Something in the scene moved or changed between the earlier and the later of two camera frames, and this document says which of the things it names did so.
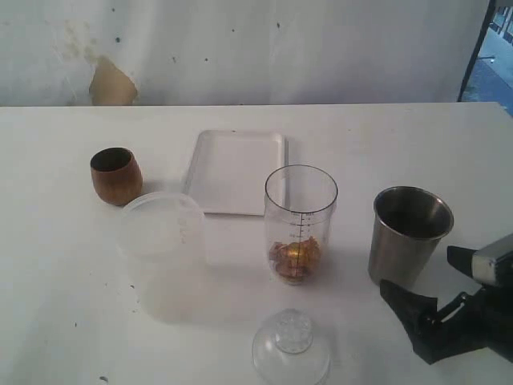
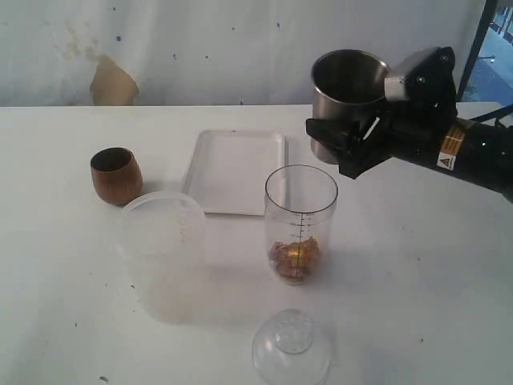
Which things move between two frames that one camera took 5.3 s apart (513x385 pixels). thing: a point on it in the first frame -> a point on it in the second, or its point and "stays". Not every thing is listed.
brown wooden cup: [116, 176] stays
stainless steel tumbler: [407, 224] -> [347, 85]
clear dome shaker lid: [292, 351] stays
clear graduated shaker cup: [299, 200] stays
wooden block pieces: [296, 259] stays
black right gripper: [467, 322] -> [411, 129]
